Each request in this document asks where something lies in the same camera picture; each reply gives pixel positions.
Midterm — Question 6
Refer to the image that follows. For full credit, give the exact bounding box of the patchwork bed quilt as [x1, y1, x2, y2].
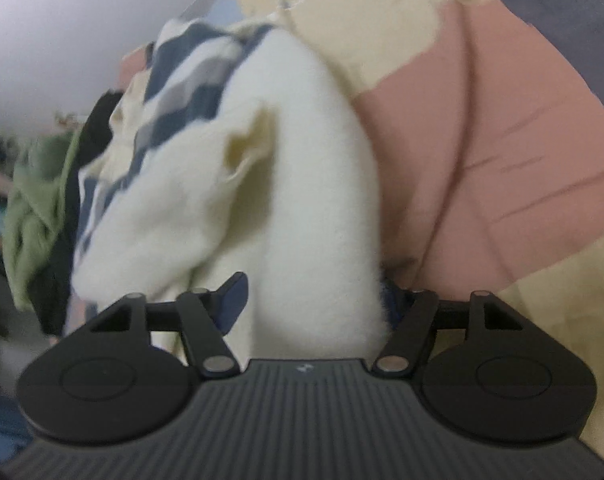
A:
[61, 0, 604, 453]

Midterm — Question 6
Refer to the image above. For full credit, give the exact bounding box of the cream striped fleece sweater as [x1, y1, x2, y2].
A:
[71, 20, 390, 363]

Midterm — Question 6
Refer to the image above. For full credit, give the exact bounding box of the green fleece jacket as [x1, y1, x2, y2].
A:
[3, 129, 81, 310]

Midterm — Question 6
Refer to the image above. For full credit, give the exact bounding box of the black coat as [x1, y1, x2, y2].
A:
[28, 91, 123, 336]

